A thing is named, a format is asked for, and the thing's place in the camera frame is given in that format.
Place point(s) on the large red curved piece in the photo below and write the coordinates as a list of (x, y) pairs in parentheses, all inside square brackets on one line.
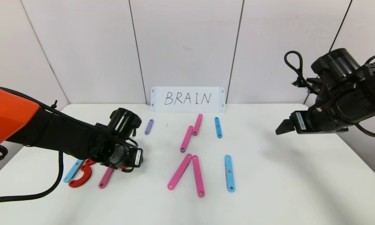
[(90, 162), (84, 178)]

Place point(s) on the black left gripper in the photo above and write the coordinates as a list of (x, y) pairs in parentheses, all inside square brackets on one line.
[(138, 157)]

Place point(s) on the short blue bar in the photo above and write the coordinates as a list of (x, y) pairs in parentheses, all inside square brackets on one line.
[(218, 127)]

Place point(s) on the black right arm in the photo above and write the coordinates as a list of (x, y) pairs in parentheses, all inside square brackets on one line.
[(352, 93)]

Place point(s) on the medium pink bar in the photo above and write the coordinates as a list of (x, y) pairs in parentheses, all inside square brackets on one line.
[(198, 123)]

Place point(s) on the long blue bar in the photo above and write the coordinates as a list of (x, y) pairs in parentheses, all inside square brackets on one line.
[(71, 173)]

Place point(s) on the black and orange left arm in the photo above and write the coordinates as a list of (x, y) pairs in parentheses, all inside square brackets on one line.
[(50, 134)]

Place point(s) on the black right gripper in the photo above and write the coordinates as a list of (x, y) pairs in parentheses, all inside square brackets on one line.
[(300, 122)]

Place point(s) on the long pink bar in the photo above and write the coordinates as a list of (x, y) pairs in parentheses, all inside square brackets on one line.
[(180, 172), (198, 176), (186, 139), (105, 178)]

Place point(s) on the blue bar with orange dot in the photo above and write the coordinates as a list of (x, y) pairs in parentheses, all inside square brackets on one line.
[(230, 179)]

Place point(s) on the short purple bar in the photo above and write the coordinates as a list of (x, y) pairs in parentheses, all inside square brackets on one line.
[(149, 127)]

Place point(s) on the white BRAIN sign card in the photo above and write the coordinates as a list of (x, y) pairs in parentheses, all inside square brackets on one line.
[(187, 107)]

